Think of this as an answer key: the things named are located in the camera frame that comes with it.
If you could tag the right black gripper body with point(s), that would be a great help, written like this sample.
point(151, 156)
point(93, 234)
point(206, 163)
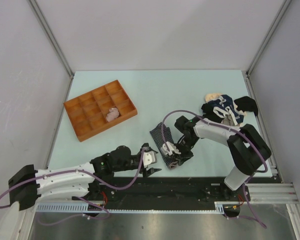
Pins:
point(185, 146)

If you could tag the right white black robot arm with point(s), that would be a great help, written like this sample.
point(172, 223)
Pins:
point(248, 149)

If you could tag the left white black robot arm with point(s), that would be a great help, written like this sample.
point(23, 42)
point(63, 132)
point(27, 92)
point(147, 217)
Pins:
point(30, 186)

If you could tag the navy white underwear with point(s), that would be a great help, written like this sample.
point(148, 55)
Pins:
point(216, 110)

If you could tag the grey underwear in pile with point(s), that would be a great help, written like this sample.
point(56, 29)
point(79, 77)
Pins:
point(228, 121)

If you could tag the cream underwear in pile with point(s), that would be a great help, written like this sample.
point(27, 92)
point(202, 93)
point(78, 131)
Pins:
point(211, 96)

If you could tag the black underwear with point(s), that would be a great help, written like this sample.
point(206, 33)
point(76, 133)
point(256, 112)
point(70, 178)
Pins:
point(247, 104)

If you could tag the orange compartment tray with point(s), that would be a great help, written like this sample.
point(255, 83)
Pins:
point(87, 112)

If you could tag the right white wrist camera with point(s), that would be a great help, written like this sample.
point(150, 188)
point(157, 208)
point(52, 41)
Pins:
point(169, 149)

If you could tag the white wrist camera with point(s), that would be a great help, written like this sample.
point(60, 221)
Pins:
point(169, 149)
point(149, 158)

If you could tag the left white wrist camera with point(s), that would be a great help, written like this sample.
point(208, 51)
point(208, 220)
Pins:
point(149, 158)

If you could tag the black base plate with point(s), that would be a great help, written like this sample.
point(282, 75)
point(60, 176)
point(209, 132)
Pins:
point(168, 203)

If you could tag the white slotted cable duct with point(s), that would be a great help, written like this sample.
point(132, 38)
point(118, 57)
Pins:
point(87, 208)

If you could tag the left aluminium frame post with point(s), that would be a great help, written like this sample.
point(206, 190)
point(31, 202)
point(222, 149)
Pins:
point(50, 36)

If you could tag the aluminium frame post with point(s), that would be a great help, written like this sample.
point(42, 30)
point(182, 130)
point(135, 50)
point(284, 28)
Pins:
point(268, 36)
point(50, 36)

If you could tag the right aluminium frame post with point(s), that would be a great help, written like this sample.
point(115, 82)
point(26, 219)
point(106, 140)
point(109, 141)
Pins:
point(268, 36)

